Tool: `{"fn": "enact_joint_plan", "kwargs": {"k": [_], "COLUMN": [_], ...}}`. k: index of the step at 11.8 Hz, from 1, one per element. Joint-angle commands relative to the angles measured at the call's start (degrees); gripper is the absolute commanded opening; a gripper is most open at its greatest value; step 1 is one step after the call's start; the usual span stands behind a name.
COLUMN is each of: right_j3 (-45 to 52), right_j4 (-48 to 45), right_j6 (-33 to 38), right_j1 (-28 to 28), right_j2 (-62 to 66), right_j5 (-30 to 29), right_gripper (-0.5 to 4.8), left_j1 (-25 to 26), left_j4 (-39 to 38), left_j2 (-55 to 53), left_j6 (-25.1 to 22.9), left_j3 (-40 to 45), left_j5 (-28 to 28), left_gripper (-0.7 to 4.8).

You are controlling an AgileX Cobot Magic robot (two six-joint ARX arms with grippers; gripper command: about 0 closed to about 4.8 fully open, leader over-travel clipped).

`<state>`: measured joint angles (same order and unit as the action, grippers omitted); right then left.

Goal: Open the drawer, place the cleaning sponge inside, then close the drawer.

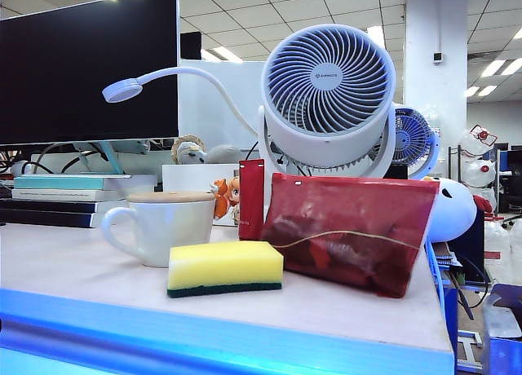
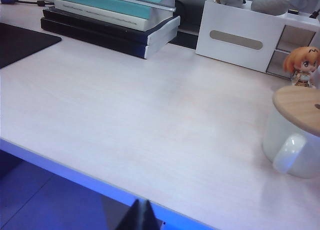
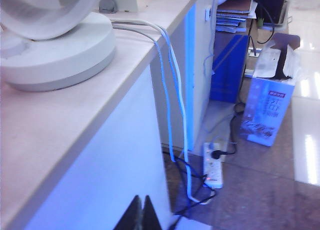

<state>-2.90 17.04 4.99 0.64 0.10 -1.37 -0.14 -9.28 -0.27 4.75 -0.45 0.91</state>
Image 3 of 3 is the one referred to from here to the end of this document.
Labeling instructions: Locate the grey cable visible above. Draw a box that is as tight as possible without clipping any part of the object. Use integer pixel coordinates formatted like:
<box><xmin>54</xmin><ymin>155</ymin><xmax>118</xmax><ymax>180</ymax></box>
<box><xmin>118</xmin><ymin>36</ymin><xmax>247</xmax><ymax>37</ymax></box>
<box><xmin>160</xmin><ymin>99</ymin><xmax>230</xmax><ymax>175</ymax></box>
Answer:
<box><xmin>111</xmin><ymin>24</ymin><xmax>177</xmax><ymax>163</ymax></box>

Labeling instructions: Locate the blue printed carton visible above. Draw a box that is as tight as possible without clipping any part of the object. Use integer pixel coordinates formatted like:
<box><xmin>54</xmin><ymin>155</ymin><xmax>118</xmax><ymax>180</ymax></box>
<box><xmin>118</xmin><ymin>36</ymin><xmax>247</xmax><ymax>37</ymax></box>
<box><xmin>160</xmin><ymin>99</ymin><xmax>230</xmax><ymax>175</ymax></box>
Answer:
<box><xmin>239</xmin><ymin>33</ymin><xmax>301</xmax><ymax>148</ymax></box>

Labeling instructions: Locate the white power strip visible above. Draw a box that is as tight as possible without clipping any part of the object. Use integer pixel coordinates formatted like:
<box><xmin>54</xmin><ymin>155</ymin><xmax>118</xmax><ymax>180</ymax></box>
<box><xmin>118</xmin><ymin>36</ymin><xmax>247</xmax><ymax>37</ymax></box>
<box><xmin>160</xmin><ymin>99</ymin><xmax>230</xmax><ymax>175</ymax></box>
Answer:
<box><xmin>203</xmin><ymin>141</ymin><xmax>224</xmax><ymax>190</ymax></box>

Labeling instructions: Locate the brown notebook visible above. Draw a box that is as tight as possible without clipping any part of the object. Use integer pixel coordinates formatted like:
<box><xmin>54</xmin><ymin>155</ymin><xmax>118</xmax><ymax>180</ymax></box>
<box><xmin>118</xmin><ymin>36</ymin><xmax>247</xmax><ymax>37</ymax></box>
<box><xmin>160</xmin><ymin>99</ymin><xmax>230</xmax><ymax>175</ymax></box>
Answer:
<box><xmin>216</xmin><ymin>0</ymin><xmax>259</xmax><ymax>15</ymax></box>

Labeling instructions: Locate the black floor cable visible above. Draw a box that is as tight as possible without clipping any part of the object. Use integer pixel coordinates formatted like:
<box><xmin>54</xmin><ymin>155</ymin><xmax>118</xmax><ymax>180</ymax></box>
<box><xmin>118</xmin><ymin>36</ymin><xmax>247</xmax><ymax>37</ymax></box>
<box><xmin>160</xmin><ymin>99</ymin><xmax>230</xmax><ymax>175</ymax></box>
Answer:
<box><xmin>162</xmin><ymin>149</ymin><xmax>219</xmax><ymax>230</ymax></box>

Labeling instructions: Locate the grey round object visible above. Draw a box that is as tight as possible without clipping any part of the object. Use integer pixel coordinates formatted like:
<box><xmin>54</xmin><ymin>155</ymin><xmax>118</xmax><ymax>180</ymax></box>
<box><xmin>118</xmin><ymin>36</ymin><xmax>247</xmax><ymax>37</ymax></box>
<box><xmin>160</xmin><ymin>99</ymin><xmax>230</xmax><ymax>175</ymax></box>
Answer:
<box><xmin>98</xmin><ymin>0</ymin><xmax>119</xmax><ymax>14</ymax></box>

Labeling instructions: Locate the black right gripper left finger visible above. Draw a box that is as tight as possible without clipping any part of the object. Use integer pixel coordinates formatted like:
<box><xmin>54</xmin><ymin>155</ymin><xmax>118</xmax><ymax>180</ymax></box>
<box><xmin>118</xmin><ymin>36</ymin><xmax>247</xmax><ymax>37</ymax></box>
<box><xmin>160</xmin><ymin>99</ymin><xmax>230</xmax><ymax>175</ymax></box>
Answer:
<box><xmin>113</xmin><ymin>194</ymin><xmax>145</xmax><ymax>230</ymax></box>

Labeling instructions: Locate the white cable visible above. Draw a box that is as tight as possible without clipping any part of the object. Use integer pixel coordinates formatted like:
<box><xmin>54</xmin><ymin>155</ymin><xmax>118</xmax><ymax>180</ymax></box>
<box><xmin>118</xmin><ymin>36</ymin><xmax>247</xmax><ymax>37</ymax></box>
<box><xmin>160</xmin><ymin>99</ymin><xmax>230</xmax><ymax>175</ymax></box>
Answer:
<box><xmin>109</xmin><ymin>18</ymin><xmax>215</xmax><ymax>205</ymax></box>

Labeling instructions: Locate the blue spiral notebook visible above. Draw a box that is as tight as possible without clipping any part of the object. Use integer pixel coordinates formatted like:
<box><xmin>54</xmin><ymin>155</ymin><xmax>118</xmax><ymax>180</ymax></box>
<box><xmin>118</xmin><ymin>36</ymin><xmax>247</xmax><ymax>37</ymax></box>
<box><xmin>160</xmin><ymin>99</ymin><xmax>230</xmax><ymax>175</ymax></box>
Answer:
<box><xmin>215</xmin><ymin>11</ymin><xmax>252</xmax><ymax>33</ymax></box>

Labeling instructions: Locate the black plug cable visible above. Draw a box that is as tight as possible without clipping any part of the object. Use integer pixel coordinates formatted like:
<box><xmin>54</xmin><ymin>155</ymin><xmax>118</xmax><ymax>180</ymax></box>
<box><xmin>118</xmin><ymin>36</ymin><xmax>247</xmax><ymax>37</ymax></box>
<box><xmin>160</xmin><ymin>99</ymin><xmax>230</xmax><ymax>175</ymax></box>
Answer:
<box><xmin>211</xmin><ymin>102</ymin><xmax>248</xmax><ymax>161</ymax></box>

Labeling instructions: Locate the large white desk fan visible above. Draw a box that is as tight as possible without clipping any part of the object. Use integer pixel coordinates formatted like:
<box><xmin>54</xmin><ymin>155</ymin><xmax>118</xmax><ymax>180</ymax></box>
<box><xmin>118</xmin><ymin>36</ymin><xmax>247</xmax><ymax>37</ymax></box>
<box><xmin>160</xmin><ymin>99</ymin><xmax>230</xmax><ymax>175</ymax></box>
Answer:
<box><xmin>0</xmin><ymin>0</ymin><xmax>117</xmax><ymax>92</ymax></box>

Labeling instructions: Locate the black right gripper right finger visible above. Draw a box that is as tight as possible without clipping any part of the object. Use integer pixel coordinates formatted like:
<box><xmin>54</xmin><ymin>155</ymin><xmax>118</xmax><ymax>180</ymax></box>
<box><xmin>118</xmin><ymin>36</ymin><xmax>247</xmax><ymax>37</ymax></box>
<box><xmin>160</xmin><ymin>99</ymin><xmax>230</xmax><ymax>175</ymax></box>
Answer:
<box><xmin>144</xmin><ymin>194</ymin><xmax>163</xmax><ymax>230</ymax></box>

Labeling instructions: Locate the blue file bin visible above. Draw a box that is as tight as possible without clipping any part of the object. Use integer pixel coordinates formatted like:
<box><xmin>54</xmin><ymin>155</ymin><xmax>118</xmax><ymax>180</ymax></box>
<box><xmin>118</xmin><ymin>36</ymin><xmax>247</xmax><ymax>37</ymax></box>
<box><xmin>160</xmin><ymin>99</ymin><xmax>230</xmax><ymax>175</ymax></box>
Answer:
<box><xmin>209</xmin><ymin>31</ymin><xmax>250</xmax><ymax>104</ymax></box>

